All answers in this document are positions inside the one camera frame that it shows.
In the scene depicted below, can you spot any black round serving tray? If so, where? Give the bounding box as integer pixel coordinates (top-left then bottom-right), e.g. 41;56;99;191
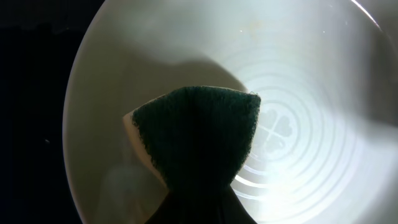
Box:
1;0;102;223

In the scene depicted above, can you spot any green yellow sponge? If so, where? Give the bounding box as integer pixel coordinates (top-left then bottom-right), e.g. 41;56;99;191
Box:
123;86;261;198

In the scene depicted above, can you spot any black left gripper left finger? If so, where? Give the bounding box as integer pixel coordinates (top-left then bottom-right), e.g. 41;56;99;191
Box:
145;192;202;224

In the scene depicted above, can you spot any light blue plate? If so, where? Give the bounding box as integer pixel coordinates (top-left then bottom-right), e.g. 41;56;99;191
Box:
63;1;397;223

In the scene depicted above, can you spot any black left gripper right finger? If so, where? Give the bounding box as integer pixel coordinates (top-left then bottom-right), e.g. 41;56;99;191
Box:
201;186;256;224

